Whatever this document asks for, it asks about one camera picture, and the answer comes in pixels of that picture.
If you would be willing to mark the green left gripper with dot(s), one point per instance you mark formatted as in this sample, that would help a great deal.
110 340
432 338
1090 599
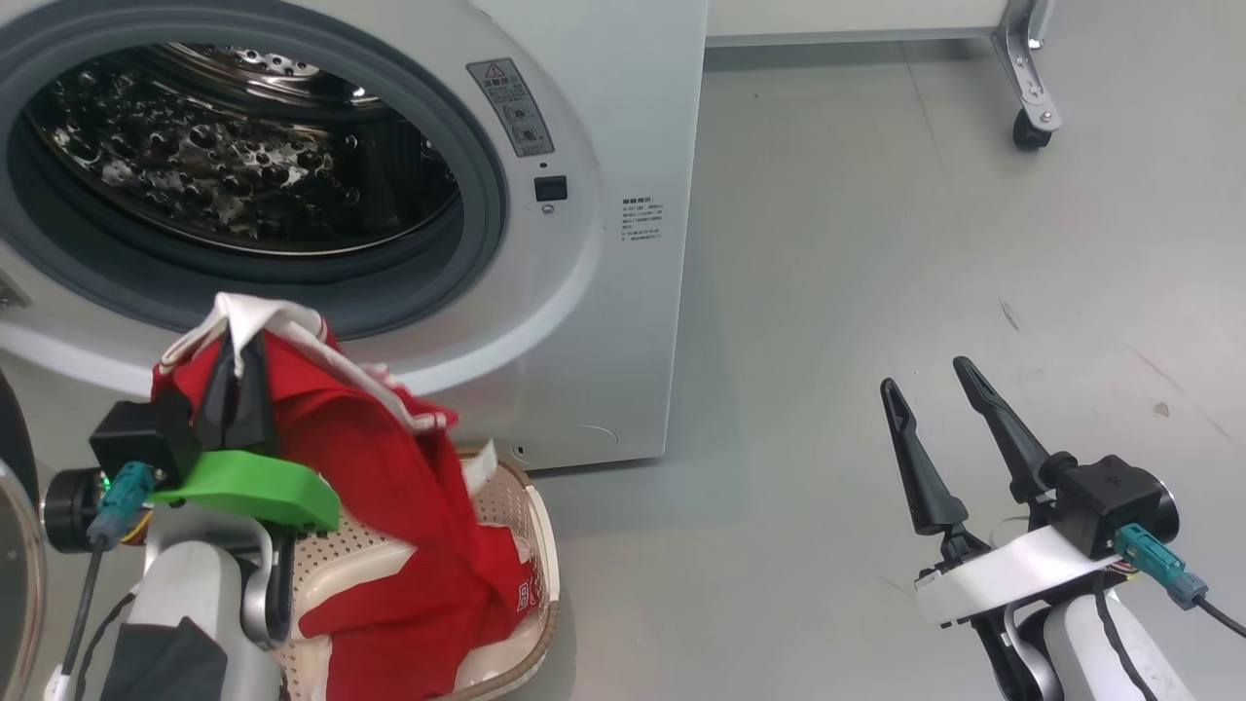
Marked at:
253 487

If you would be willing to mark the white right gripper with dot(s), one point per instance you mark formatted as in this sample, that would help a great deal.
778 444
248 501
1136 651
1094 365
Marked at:
1012 570

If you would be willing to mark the red and white garment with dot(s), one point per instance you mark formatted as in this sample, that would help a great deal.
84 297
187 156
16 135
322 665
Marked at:
389 467

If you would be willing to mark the round washing machine glass door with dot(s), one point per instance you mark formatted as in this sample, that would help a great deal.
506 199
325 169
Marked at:
19 584

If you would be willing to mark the cream perforated laundry basket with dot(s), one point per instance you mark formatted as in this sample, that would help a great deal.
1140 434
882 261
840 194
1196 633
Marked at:
526 516

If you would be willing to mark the white front-load washing machine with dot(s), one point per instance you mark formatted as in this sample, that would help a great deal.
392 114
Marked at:
584 341

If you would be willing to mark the black left wrist motor cylinder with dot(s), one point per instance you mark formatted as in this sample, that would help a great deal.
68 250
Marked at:
68 511

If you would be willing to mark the black wrist motor cylinder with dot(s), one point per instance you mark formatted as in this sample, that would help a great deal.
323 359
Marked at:
68 511
1171 511

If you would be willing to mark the black right wrist motor cylinder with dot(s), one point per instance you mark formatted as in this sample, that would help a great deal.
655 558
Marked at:
1171 511

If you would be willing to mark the metal cart leg with caster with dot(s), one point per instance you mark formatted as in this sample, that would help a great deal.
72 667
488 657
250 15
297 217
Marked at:
1027 78

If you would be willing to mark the small printed text label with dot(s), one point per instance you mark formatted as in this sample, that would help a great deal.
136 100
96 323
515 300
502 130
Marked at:
641 226

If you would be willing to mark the grey warning sticker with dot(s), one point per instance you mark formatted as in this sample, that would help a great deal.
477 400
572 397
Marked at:
511 107

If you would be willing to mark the white cart panel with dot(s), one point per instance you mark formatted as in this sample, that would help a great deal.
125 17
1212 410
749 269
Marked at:
857 19

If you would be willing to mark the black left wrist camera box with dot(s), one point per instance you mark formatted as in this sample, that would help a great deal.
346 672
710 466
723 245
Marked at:
141 438

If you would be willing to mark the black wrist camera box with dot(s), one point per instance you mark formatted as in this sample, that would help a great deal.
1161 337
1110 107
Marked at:
141 438
1110 497

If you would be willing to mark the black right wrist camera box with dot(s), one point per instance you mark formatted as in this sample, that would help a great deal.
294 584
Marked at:
1110 497

